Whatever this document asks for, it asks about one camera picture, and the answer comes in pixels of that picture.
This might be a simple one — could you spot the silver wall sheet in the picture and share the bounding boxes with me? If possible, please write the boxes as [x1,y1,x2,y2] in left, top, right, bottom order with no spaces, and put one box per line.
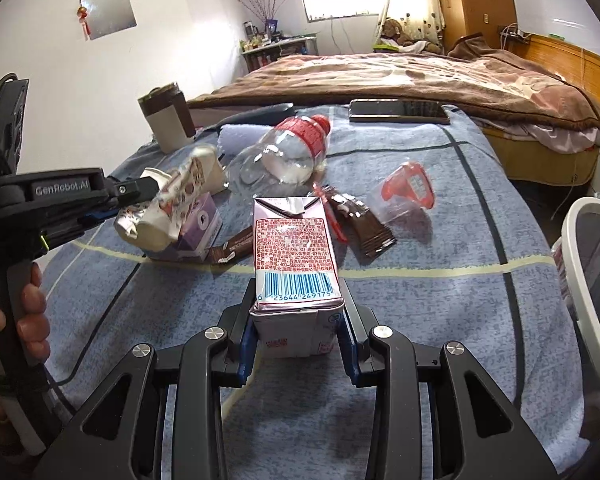
[80,0,139,41]

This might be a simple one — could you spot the purple drink carton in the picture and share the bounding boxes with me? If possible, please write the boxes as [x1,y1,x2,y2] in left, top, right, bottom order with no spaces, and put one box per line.
[147,192,224,264]

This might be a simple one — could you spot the brown and white cup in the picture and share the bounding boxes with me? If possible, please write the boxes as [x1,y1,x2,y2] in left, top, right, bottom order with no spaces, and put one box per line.
[137,84,197,155]

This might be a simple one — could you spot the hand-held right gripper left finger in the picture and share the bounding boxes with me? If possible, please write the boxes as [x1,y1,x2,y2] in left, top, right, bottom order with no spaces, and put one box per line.
[32,304,256,480]

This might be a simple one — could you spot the dark glasses case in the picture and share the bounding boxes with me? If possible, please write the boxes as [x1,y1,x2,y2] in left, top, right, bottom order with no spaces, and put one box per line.
[214,102,296,129]

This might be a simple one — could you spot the white rolled towel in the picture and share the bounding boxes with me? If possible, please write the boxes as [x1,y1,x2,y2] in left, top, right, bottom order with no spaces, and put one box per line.
[219,124,277,154]

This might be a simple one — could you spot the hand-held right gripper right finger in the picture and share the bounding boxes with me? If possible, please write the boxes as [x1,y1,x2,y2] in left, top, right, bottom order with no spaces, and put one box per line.
[336,304,561,480]

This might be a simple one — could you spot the pink bed sheet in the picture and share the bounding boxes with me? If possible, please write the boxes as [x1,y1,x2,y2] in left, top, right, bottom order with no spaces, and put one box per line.
[485,119,600,157]

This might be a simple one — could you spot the patterned curtain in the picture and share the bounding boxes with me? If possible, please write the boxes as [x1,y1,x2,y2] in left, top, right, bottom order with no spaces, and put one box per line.
[382,0,447,45]

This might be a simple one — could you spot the red hanging ornament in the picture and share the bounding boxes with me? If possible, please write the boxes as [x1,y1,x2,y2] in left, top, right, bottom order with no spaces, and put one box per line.
[76,5,92,41]

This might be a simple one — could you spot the brown snack wrapper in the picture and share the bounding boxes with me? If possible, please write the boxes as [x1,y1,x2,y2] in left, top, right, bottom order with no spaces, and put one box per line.
[207,225,256,266]
[312,185,398,262]

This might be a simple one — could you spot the person's left hand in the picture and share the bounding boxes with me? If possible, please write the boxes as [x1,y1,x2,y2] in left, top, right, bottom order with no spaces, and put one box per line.
[16,262,52,367]

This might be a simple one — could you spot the cluttered white shelf table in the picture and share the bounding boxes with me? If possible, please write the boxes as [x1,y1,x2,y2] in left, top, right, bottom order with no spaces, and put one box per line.
[240,34,322,74]

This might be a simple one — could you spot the black smartphone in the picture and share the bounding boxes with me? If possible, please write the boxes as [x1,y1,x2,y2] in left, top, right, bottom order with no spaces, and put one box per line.
[349,99,452,125]

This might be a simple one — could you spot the white dotted packet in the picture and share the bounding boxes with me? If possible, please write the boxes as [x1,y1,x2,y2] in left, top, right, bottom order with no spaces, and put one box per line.
[114,145,229,254]

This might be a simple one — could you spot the white plastic basket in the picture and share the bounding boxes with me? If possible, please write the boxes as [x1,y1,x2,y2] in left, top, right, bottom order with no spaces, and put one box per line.
[550,196,600,403]

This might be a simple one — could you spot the bare branches in vase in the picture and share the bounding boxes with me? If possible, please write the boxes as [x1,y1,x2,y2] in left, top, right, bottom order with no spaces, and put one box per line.
[237,0,297,37]

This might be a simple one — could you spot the clear cup with red label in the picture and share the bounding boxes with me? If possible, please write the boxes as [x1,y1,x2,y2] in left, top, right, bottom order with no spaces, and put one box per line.
[367,160,437,224]

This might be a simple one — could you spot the power strip with cables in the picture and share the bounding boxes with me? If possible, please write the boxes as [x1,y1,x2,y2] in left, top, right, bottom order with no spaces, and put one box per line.
[496,23,532,42]

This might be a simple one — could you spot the pink milk carton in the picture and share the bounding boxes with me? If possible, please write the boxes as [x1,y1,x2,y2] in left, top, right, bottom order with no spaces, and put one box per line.
[249,196,343,359]

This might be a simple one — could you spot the wooden wardrobe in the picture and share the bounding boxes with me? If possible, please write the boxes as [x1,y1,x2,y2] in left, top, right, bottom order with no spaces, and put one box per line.
[430,0,525,52]

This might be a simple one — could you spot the clear bottle with red label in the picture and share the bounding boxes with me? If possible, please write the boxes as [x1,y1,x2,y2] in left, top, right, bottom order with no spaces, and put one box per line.
[225,114,332,197]

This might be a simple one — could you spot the brown teddy bear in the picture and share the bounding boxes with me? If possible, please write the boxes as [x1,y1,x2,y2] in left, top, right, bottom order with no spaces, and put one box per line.
[377,17,443,55]

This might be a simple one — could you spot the wooden bed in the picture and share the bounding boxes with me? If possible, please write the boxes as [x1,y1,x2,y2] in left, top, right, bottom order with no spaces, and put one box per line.
[480,32,600,186]

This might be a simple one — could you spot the blue grid blanket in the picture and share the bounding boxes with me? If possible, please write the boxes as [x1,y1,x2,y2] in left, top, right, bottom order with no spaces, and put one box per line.
[30,104,597,476]

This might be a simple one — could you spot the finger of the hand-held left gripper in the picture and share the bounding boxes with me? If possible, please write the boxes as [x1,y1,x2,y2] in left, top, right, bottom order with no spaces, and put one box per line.
[82,204,133,228]
[104,176,162,208]

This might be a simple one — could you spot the brown plush blanket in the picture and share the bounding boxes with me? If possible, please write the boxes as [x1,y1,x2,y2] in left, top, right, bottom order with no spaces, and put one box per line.
[187,34,600,128]

